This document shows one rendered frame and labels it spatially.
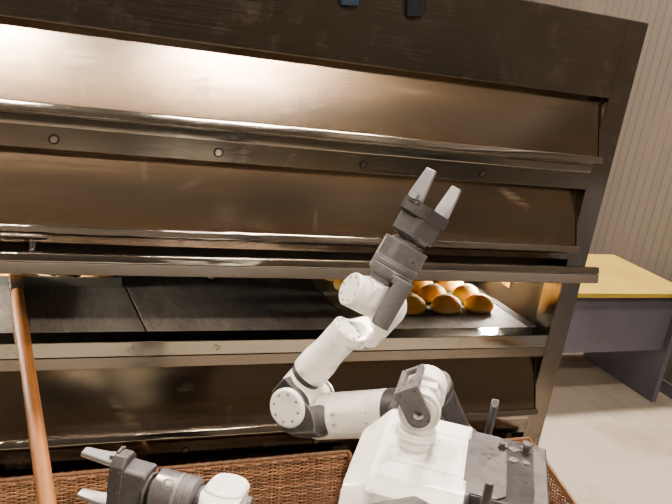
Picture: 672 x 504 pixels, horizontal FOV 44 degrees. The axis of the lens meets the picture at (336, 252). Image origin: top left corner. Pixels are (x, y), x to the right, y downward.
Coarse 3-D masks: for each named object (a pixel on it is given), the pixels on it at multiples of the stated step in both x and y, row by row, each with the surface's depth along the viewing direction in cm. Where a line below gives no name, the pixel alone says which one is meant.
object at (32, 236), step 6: (0, 234) 170; (6, 234) 170; (12, 234) 171; (18, 234) 171; (24, 234) 172; (30, 234) 172; (36, 234) 173; (42, 234) 173; (30, 240) 173; (30, 246) 173
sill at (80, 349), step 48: (0, 336) 191; (48, 336) 195; (96, 336) 199; (144, 336) 203; (192, 336) 208; (240, 336) 213; (288, 336) 218; (432, 336) 234; (480, 336) 241; (528, 336) 248
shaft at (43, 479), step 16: (16, 288) 210; (16, 304) 202; (16, 320) 194; (16, 336) 188; (32, 352) 181; (32, 368) 173; (32, 384) 166; (32, 400) 161; (32, 416) 156; (32, 432) 151; (32, 448) 147; (32, 464) 143; (48, 464) 142; (48, 480) 138; (48, 496) 134
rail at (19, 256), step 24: (144, 264) 179; (168, 264) 181; (192, 264) 184; (216, 264) 186; (240, 264) 188; (264, 264) 190; (288, 264) 193; (312, 264) 195; (336, 264) 198; (360, 264) 200; (432, 264) 209; (456, 264) 212; (480, 264) 215; (504, 264) 219
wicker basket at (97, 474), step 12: (108, 468) 205; (0, 480) 194; (12, 480) 195; (24, 480) 196; (60, 480) 200; (72, 480) 201; (84, 480) 203; (96, 480) 204; (0, 492) 194; (12, 492) 195; (24, 492) 196; (60, 492) 200
